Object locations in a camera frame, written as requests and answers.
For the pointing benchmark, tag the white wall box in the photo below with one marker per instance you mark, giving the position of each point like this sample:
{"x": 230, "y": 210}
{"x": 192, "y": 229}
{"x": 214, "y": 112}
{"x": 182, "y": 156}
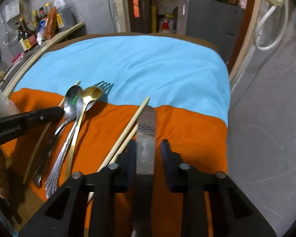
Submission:
{"x": 13, "y": 9}

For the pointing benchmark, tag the red and white bottle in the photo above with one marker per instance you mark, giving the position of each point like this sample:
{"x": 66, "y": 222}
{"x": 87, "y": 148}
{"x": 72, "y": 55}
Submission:
{"x": 165, "y": 25}

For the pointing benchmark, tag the small yellow-capped bottle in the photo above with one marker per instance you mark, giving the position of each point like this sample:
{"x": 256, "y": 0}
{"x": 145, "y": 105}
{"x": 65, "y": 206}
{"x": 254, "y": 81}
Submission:
{"x": 35, "y": 18}

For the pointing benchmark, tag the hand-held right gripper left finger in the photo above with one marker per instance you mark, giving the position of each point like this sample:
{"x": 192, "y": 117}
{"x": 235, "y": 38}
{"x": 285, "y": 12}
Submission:
{"x": 132, "y": 159}

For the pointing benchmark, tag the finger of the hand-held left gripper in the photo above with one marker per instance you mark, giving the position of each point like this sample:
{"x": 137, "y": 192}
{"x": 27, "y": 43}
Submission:
{"x": 49, "y": 114}

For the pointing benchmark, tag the yellow roll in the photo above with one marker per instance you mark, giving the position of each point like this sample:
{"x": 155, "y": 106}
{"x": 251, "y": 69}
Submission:
{"x": 154, "y": 18}

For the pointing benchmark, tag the pink plastic item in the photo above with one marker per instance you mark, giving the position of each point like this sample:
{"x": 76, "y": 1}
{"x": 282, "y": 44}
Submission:
{"x": 17, "y": 58}

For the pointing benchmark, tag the gold spoon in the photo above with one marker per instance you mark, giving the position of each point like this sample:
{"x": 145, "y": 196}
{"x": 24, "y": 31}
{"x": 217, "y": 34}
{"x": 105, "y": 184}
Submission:
{"x": 92, "y": 94}

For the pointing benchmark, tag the small clear bottle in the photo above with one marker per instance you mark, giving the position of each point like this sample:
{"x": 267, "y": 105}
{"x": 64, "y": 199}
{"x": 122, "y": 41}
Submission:
{"x": 48, "y": 7}

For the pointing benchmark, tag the small dark sauce bottle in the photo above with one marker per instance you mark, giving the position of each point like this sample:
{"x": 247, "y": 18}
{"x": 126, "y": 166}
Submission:
{"x": 42, "y": 13}

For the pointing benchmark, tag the wooden chopstick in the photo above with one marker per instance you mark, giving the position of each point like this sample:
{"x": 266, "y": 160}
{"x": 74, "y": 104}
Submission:
{"x": 128, "y": 130}
{"x": 129, "y": 139}
{"x": 37, "y": 150}

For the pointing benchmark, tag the translucent plastic cup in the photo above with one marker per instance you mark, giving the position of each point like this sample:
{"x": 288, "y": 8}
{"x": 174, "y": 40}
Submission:
{"x": 2, "y": 106}

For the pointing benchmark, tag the grey metal cabinet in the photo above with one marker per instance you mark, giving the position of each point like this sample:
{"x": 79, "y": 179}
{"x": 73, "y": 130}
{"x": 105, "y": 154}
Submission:
{"x": 212, "y": 19}

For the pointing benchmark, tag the light blue cloth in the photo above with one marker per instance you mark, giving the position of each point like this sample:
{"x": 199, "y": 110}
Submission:
{"x": 150, "y": 64}

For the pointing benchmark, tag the orange cloth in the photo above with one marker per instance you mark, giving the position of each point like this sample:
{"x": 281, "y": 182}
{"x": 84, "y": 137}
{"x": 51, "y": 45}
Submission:
{"x": 182, "y": 126}

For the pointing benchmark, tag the silver fork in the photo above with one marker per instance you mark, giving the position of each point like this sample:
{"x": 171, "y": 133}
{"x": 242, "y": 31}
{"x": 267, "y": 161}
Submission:
{"x": 54, "y": 175}

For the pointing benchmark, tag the dark soy sauce bottle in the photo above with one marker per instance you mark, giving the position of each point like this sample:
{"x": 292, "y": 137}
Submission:
{"x": 26, "y": 38}

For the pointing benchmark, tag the silver spoon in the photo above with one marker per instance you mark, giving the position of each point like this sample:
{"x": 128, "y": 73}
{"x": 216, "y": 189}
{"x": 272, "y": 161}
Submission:
{"x": 71, "y": 98}

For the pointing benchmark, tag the orange tag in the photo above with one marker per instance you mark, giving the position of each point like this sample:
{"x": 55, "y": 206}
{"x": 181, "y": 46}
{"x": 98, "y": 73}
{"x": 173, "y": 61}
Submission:
{"x": 136, "y": 7}

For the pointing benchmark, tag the person's left hand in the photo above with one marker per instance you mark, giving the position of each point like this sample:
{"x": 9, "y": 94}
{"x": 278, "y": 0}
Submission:
{"x": 1, "y": 187}

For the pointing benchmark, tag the blue and white packet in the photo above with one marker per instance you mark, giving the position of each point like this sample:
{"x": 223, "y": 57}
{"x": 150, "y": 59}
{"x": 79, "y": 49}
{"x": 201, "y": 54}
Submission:
{"x": 41, "y": 33}

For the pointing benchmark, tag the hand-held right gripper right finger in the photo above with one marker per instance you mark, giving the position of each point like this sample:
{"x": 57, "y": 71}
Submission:
{"x": 166, "y": 164}

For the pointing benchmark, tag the large jug with yellow cap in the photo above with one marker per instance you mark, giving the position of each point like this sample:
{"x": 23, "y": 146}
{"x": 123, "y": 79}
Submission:
{"x": 64, "y": 17}

